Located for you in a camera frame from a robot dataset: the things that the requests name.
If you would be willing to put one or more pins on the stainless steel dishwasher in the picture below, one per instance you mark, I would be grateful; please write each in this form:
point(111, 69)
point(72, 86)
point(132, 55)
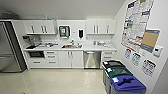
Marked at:
point(92, 60)

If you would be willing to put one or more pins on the white dish soap bottle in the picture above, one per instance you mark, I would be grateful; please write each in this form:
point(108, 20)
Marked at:
point(94, 43)

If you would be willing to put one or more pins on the white two-door sink cabinet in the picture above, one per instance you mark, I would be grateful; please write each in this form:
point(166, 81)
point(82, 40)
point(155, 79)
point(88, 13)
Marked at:
point(71, 59)

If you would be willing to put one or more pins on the steel paper towel dispenser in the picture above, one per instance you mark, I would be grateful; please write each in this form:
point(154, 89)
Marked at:
point(64, 32)

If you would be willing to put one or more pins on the grey bin black lid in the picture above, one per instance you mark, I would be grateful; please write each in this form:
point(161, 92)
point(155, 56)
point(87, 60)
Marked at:
point(111, 63)

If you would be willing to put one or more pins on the grey bin green lid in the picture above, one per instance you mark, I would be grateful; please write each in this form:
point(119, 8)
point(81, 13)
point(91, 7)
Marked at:
point(118, 71)

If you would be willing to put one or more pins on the black built-in microwave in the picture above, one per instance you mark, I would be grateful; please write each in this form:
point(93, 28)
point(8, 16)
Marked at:
point(36, 54)

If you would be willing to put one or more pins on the blue bottle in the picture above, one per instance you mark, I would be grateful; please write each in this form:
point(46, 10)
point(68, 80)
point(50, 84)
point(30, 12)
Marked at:
point(46, 17)

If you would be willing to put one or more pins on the white wide drawer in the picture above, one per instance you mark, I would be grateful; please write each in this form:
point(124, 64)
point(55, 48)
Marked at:
point(37, 63)

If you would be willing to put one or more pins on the grey bin blue lid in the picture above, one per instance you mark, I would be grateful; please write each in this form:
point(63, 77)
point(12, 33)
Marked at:
point(128, 86)

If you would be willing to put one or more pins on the stainless steel refrigerator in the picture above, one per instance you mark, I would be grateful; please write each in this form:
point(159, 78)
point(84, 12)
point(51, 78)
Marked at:
point(10, 46)

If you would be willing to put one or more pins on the white wall thermostat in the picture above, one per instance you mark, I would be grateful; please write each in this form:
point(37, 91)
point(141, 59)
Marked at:
point(158, 51)

